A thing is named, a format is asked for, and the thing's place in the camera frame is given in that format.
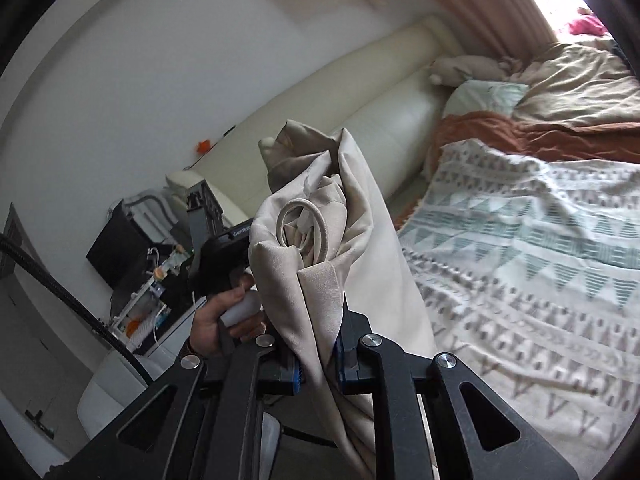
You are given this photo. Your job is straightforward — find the pink curtain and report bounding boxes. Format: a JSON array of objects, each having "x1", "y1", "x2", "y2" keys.
[{"x1": 385, "y1": 0, "x2": 558, "y2": 68}]

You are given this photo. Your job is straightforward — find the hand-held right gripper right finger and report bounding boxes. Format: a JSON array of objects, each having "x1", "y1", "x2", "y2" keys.
[{"x1": 335, "y1": 305, "x2": 581, "y2": 480}]

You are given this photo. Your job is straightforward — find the beige jacket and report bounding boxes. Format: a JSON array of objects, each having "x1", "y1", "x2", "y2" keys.
[{"x1": 249, "y1": 120, "x2": 438, "y2": 478}]

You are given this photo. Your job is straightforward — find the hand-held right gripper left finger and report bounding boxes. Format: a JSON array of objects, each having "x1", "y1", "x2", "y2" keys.
[{"x1": 40, "y1": 332, "x2": 303, "y2": 480}]

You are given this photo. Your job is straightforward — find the red cloth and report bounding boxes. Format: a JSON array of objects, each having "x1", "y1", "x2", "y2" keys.
[{"x1": 565, "y1": 7, "x2": 607, "y2": 37}]

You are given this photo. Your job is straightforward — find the black cabinet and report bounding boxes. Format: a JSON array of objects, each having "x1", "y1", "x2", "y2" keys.
[{"x1": 86, "y1": 199, "x2": 201, "y2": 292}]

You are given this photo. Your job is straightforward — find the beige plush toy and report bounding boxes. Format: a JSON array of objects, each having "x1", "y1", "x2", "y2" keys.
[{"x1": 429, "y1": 55, "x2": 523, "y2": 86}]

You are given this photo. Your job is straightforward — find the cream padded headboard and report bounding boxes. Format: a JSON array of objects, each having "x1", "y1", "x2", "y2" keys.
[{"x1": 165, "y1": 15, "x2": 466, "y2": 231}]

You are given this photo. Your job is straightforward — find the thin black wire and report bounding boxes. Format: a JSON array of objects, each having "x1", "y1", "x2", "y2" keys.
[{"x1": 182, "y1": 125, "x2": 237, "y2": 171}]

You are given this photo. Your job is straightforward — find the pale green pillow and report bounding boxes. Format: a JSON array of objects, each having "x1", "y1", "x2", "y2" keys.
[{"x1": 442, "y1": 80, "x2": 531, "y2": 121}]

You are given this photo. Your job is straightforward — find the black cable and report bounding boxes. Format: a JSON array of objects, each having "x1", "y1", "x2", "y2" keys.
[{"x1": 0, "y1": 232, "x2": 156, "y2": 386}]

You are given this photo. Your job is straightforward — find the white wire rack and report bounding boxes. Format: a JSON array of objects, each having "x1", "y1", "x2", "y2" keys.
[{"x1": 110, "y1": 245, "x2": 197, "y2": 352}]

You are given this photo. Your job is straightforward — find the beige duvet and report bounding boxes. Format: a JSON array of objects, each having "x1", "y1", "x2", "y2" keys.
[{"x1": 510, "y1": 40, "x2": 640, "y2": 128}]

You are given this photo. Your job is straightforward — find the person's left hand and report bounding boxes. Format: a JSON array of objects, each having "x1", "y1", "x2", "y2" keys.
[{"x1": 190, "y1": 275, "x2": 268, "y2": 358}]

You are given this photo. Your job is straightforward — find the brown duvet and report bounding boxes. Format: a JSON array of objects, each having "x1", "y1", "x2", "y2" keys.
[{"x1": 425, "y1": 112, "x2": 640, "y2": 181}]

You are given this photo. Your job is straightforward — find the white patterned blanket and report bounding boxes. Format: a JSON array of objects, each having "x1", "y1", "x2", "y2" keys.
[{"x1": 395, "y1": 140, "x2": 640, "y2": 466}]

